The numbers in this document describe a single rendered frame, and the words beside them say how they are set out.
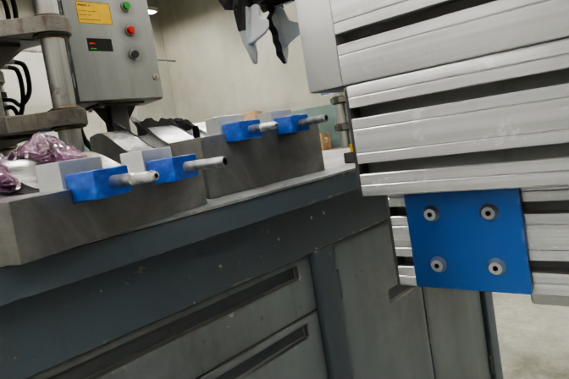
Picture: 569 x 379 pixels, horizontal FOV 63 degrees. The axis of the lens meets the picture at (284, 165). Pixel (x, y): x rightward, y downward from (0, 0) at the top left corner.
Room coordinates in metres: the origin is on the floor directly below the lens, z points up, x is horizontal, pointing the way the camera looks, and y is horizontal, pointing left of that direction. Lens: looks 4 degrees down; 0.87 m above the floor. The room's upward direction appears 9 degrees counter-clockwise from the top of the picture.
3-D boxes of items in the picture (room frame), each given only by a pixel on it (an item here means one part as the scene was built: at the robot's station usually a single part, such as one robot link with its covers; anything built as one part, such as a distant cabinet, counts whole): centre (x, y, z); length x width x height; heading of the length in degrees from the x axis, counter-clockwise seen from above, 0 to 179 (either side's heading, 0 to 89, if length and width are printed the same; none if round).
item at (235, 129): (0.69, 0.05, 0.89); 0.13 x 0.05 x 0.05; 45
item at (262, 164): (0.93, 0.20, 0.87); 0.50 x 0.26 x 0.14; 45
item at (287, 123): (0.77, -0.03, 0.89); 0.13 x 0.05 x 0.05; 45
